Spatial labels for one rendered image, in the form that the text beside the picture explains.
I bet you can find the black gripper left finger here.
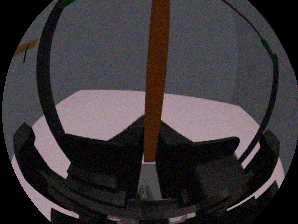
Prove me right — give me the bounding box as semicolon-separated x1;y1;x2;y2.
59;115;145;198

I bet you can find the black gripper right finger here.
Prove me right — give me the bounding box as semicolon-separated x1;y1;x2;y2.
154;120;241;198

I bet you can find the orange-brown long handle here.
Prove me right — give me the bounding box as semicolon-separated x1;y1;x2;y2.
144;0;170;163

